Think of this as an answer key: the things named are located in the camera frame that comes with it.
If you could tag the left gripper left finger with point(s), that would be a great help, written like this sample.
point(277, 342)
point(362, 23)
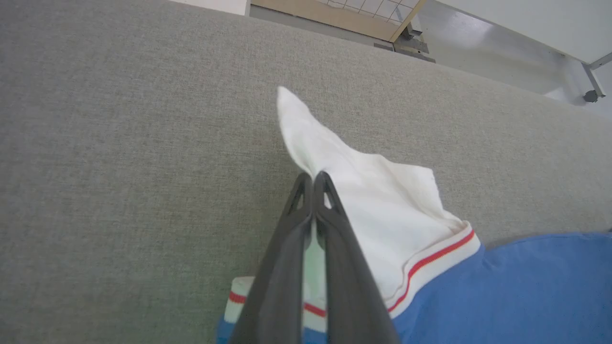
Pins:
point(279, 286)

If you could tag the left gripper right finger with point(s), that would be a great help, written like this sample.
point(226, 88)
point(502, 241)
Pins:
point(349, 286)

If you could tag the blue and white garment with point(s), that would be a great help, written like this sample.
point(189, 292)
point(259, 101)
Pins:
point(382, 200)

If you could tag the grey fabric sofa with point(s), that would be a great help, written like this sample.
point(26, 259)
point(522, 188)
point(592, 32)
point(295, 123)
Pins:
point(119, 167)

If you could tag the grey metal stand foot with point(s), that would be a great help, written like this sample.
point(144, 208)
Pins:
point(412, 29)

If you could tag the grey table leg with caster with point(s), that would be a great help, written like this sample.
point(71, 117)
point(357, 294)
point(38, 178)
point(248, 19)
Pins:
point(594, 83)

